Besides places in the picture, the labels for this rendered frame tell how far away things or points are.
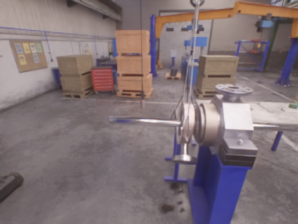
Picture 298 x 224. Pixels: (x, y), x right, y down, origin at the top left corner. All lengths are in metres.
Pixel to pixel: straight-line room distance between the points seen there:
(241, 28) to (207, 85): 10.17
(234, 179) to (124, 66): 4.76
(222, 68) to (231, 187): 4.66
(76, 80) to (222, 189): 5.24
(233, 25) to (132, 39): 10.94
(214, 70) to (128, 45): 2.88
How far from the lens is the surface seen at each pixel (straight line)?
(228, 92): 1.27
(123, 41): 5.46
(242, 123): 1.28
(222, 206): 1.57
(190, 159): 1.24
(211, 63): 5.56
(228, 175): 1.33
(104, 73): 5.83
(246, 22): 15.49
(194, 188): 2.32
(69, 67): 5.91
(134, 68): 5.40
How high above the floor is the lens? 1.73
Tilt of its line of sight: 24 degrees down
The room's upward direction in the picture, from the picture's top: straight up
